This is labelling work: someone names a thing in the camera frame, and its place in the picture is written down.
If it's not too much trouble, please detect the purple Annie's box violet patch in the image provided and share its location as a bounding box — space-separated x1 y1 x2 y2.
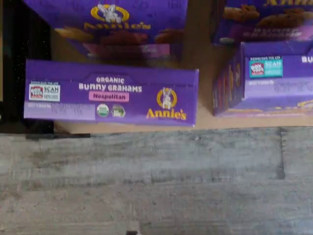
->
211 0 313 46
212 40 313 117

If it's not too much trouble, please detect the purple Annie's box pink patch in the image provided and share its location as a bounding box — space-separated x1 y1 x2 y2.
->
23 0 189 65
23 59 199 127

